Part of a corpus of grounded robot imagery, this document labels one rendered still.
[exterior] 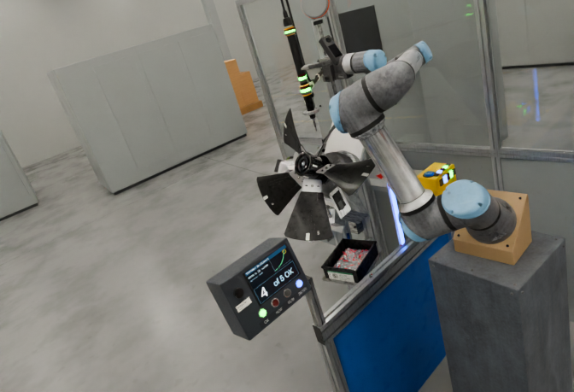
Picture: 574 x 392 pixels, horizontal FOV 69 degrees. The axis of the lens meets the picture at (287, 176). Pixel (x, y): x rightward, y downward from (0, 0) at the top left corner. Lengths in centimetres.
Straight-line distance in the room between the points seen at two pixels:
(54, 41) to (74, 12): 100
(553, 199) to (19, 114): 1282
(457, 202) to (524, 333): 45
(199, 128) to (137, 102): 111
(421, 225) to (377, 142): 29
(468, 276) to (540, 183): 94
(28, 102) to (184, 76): 696
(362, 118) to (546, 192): 128
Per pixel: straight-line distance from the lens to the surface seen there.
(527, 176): 229
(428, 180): 191
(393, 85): 120
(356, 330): 175
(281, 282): 131
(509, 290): 141
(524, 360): 157
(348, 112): 122
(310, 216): 194
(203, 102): 752
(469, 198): 129
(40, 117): 1363
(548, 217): 237
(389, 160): 127
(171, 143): 735
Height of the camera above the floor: 188
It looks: 21 degrees down
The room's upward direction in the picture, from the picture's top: 17 degrees counter-clockwise
